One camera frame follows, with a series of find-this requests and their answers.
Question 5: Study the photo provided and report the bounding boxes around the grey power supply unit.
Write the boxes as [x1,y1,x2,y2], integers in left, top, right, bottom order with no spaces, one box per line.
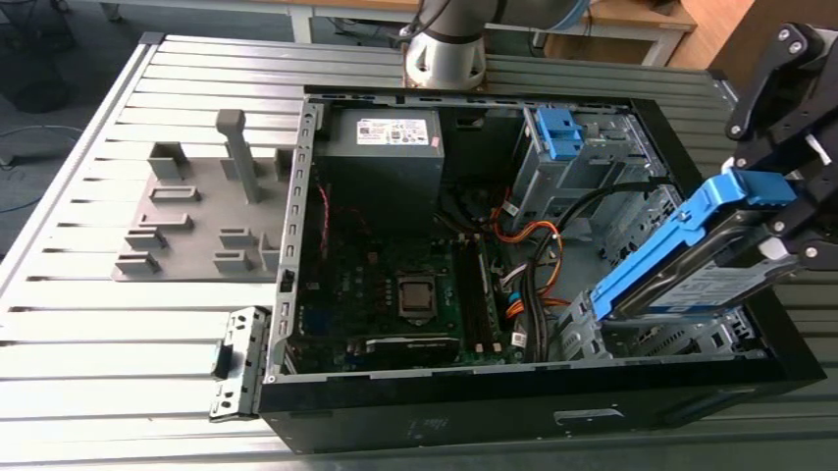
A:
[311,107,449,232]

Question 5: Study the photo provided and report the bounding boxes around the hard disk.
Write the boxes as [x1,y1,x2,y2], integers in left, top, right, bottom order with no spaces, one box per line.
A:
[588,169,803,324]

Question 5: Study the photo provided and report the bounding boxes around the black graphics card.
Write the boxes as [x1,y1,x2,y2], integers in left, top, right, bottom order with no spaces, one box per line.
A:
[345,335,465,368]

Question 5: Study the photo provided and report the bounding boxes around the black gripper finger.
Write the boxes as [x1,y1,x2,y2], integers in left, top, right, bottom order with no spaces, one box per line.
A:
[724,22,825,173]
[752,185,838,272]

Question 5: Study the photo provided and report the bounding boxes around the blue plastic drive latch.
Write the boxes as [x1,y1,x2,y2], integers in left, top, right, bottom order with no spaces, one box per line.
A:
[533,107,586,161]

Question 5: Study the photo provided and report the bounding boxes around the metal drive cage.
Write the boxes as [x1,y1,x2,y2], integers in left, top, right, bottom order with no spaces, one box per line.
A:
[509,104,682,223]

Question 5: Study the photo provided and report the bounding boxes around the blue floor cable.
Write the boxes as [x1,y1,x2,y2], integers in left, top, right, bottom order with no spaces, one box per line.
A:
[0,193,42,215]

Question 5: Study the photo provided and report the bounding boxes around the thick black cable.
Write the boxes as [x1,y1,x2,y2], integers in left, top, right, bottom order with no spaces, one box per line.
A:
[526,181,664,363]

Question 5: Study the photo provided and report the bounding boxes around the grey parts rack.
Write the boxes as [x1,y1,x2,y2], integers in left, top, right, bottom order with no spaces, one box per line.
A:
[109,108,298,285]

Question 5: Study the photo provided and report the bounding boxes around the metal expansion slot bracket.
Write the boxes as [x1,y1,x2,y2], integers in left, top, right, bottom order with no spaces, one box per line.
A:
[207,304,274,424]

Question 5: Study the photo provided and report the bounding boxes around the dark green motherboard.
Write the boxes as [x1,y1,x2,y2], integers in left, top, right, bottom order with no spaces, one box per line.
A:
[291,161,532,370]

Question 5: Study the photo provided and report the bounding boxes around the black PC case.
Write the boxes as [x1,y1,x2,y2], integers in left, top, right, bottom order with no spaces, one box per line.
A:
[257,84,829,455]

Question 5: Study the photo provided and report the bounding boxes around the orange power wire bundle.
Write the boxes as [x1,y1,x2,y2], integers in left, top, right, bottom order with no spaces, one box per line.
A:
[492,195,573,321]

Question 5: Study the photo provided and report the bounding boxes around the thin red twisted wire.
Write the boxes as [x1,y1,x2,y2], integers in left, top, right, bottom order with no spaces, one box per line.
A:
[314,180,369,252]

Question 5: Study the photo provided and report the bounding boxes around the wooden cabinet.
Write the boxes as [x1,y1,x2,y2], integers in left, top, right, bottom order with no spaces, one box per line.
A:
[666,0,838,134]

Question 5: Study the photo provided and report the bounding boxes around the white floor cable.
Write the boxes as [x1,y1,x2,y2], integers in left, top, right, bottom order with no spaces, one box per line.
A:
[0,124,86,171]

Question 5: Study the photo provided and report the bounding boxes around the black waste bin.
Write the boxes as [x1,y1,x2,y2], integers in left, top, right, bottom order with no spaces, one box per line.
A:
[0,0,75,115]

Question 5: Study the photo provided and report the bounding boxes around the black RAM slot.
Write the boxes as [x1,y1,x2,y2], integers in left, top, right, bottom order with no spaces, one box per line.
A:
[476,234,508,353]
[454,234,490,353]

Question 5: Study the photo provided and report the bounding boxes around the wooden desk white frame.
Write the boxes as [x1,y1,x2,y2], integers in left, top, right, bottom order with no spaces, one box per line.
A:
[287,0,697,69]

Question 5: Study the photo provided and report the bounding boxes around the metal disk bay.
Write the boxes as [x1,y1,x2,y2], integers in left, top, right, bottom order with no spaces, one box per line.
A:
[554,288,756,363]

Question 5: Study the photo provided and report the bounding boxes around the CPU socket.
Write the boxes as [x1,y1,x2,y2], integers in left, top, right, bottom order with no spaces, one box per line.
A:
[394,274,441,319]

